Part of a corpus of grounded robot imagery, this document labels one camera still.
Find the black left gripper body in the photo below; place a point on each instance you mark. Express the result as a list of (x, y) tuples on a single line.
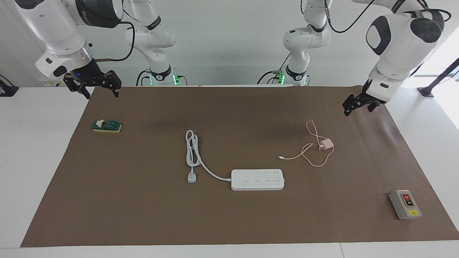
[(369, 97)]

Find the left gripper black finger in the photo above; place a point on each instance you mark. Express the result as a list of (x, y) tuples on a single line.
[(373, 106), (352, 103)]

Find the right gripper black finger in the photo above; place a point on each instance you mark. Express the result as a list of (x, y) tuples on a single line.
[(114, 81), (73, 84)]

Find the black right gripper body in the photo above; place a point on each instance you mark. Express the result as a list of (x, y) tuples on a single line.
[(88, 73)]

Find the pink charger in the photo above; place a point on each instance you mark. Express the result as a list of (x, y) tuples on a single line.
[(326, 144)]

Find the white power strip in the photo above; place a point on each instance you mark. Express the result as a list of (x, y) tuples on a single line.
[(256, 181)]

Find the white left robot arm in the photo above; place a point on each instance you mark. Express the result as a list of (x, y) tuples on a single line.
[(398, 50)]

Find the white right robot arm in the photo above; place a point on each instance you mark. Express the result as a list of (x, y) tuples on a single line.
[(53, 25)]

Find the black desk clamp stand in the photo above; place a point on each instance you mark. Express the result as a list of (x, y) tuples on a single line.
[(6, 89), (435, 79)]

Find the brown table mat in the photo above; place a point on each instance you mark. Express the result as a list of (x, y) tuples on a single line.
[(143, 208)]

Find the white wall outlet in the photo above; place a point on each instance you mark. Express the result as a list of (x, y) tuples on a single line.
[(50, 83)]

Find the green knife switch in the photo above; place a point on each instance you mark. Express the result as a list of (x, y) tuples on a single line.
[(107, 126)]

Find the grey push-button switch box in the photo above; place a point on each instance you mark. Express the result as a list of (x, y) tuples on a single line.
[(405, 206)]

